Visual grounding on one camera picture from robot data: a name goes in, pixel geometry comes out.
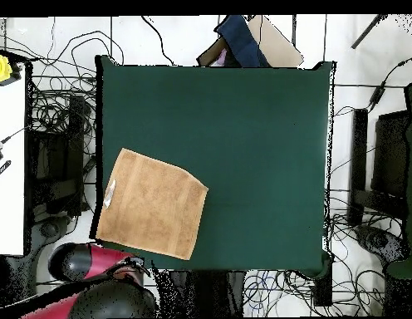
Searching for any orange terry towel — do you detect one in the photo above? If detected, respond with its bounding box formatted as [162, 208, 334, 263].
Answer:
[95, 147, 209, 261]

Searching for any dark green table cloth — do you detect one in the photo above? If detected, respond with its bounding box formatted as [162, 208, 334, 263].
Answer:
[94, 54, 336, 278]

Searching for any dark blue cloth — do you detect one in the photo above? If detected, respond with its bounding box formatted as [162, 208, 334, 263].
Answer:
[214, 14, 270, 68]

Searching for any brown cardboard box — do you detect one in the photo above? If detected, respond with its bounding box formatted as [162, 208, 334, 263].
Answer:
[196, 14, 305, 68]

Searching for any black stand beside table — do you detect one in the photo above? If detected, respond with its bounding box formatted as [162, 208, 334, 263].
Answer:
[311, 255, 335, 307]

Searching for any white table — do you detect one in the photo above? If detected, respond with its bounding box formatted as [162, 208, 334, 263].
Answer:
[0, 62, 27, 257]

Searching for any black rod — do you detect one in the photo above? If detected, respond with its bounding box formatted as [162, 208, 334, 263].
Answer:
[350, 13, 386, 50]

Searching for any yellow emergency stop button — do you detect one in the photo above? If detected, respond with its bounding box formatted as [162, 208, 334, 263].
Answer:
[0, 53, 13, 84]

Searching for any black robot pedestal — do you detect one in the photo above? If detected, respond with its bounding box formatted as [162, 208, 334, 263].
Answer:
[152, 268, 248, 317]

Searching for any blue and black cable tangle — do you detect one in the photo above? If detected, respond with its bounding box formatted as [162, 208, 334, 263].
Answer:
[242, 269, 316, 317]

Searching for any black power adapter cable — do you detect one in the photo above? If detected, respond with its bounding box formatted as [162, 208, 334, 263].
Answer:
[335, 54, 412, 117]

